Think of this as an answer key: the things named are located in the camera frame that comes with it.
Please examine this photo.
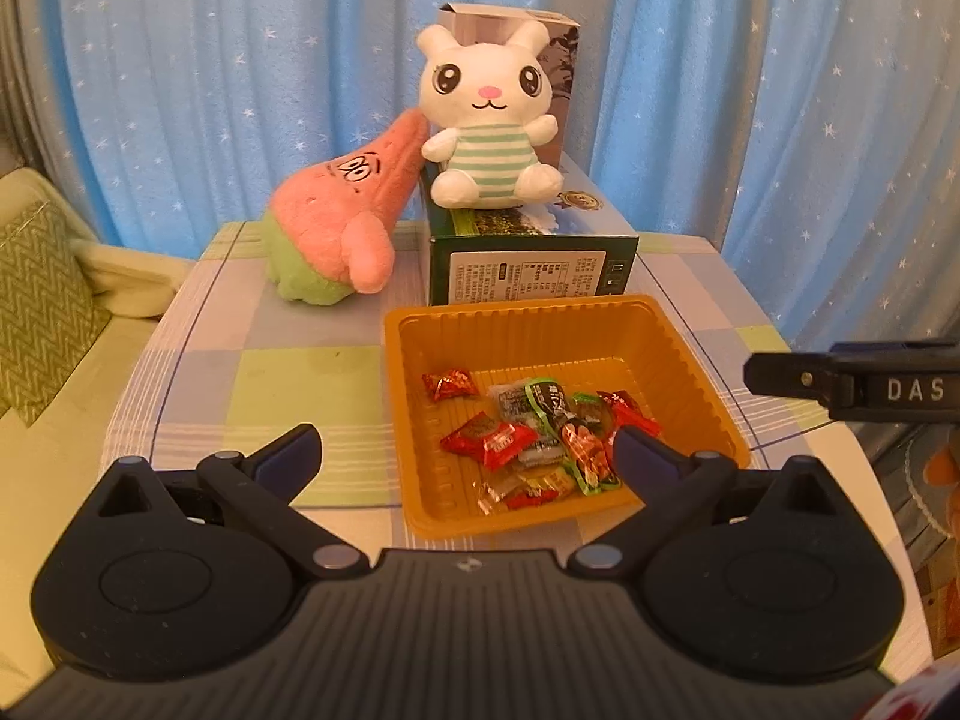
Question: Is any silver grey snack packet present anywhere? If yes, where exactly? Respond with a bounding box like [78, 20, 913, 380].
[489, 382, 535, 421]

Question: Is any green cardboard box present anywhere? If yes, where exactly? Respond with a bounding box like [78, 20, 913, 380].
[420, 150, 640, 306]

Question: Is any large red snack packet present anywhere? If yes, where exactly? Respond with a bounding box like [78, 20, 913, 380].
[440, 414, 539, 471]

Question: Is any tall grey printed box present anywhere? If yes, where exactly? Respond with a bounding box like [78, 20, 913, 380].
[435, 4, 582, 166]

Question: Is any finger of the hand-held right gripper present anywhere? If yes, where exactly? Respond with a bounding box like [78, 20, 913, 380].
[829, 340, 960, 362]
[744, 351, 857, 411]

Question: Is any brown candy clear wrapper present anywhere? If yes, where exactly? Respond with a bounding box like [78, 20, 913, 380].
[514, 441, 567, 470]

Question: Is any red white patterned clothing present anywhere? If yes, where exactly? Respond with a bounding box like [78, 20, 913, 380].
[862, 660, 960, 720]

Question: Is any green brown candy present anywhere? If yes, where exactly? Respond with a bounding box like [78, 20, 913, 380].
[571, 391, 612, 428]

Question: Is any grey curtain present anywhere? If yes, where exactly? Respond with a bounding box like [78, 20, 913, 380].
[0, 0, 83, 203]

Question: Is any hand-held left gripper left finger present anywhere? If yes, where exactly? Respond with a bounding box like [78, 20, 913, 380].
[94, 424, 357, 578]

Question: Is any orange plastic tray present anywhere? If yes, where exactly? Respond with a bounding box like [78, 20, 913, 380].
[382, 294, 752, 539]

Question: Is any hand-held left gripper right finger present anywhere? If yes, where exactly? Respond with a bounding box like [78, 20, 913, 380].
[568, 426, 841, 575]

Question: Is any yellow candy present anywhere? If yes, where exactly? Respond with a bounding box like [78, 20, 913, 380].
[478, 467, 575, 515]

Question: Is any green zigzag cushion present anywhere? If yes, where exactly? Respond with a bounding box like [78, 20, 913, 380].
[0, 202, 113, 428]

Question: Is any blue star curtain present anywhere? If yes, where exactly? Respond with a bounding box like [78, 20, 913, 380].
[56, 0, 960, 346]

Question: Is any white bunny plush toy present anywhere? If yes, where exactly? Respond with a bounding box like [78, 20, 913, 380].
[416, 21, 565, 209]

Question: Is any long green-edged snack packet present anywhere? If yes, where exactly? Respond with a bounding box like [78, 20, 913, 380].
[523, 377, 623, 497]

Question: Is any pink starfish plush toy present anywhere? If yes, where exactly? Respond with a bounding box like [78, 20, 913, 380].
[266, 109, 432, 306]

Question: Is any dark red snack packet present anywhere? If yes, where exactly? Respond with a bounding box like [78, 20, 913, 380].
[598, 390, 662, 440]

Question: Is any pale green sofa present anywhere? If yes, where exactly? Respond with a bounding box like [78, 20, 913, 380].
[0, 165, 200, 691]

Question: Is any small shiny red candy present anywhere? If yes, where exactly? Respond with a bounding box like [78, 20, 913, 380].
[421, 367, 479, 402]

